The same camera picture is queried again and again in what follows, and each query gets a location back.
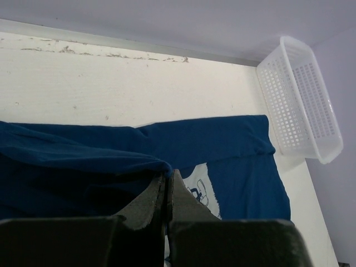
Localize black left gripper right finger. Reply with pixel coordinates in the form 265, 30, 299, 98
167, 169, 220, 222

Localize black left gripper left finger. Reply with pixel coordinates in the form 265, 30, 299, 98
114, 174, 166, 231

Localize dark blue t shirt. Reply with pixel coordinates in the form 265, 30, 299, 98
0, 113, 292, 267

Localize white plastic basket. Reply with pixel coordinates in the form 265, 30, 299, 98
256, 36, 344, 164

